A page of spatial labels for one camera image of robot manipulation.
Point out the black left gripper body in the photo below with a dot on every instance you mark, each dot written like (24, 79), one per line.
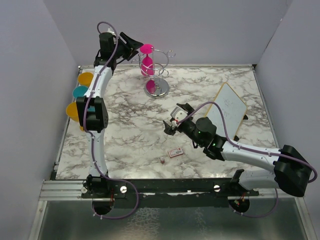
(123, 50)

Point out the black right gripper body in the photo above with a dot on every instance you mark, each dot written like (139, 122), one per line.
(189, 127)

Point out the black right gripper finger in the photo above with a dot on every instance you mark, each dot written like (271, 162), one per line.
(168, 129)
(186, 107)

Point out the yellow wine glass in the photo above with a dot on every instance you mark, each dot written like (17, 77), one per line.
(72, 112)
(85, 79)

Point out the blue wine glass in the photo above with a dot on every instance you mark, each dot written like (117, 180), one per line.
(79, 91)

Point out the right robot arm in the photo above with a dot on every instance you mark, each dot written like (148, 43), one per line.
(279, 168)

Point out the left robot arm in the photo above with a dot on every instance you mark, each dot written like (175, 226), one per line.
(91, 108)

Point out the pink wine glass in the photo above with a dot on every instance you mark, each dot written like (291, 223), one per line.
(147, 67)

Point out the chrome wine glass rack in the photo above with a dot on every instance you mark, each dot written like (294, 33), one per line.
(162, 87)

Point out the small red white box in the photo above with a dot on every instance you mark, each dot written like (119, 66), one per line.
(175, 152)

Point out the small yellow-framed whiteboard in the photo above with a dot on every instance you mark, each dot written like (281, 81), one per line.
(233, 109)

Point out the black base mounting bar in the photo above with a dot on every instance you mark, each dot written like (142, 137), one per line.
(131, 194)

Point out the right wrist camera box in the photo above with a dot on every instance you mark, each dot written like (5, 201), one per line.
(177, 115)

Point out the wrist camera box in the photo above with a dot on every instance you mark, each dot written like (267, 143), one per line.
(111, 31)
(177, 115)

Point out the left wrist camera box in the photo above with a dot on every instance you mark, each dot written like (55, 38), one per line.
(111, 31)

